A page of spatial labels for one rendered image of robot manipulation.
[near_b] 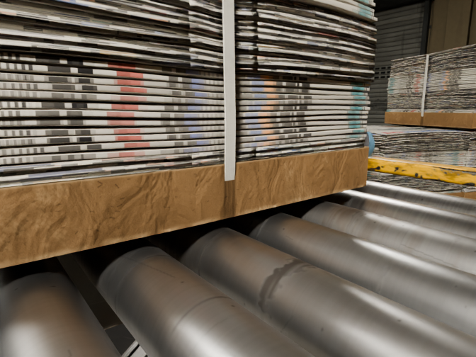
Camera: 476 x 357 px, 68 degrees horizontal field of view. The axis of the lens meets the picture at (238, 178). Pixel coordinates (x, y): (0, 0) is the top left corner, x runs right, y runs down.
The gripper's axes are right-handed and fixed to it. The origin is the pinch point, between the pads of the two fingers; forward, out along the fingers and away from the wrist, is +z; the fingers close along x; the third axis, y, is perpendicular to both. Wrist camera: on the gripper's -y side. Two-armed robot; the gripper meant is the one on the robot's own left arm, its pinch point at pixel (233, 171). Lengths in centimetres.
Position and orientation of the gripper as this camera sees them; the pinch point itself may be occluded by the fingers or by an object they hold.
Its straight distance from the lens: 57.2
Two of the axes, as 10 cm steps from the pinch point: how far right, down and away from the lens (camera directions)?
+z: -7.9, 1.2, -6.0
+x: 6.1, 1.6, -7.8
